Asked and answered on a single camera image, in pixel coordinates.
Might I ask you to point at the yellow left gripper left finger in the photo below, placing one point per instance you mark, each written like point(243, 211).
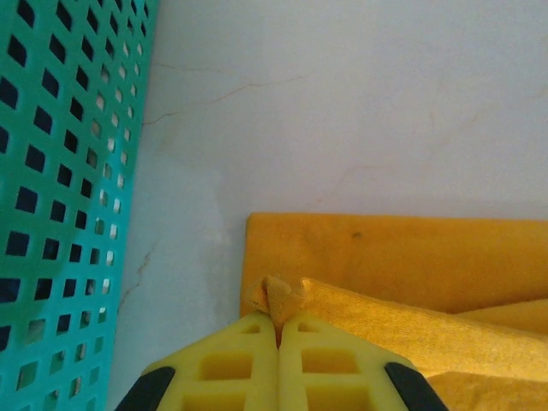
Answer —
point(257, 342)

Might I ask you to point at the teal perforated plastic basket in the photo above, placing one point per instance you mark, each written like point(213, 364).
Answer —
point(64, 205)

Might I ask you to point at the yellow t-shirt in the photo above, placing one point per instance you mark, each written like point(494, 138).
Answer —
point(406, 257)

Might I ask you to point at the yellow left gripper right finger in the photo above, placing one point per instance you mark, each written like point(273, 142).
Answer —
point(295, 342)

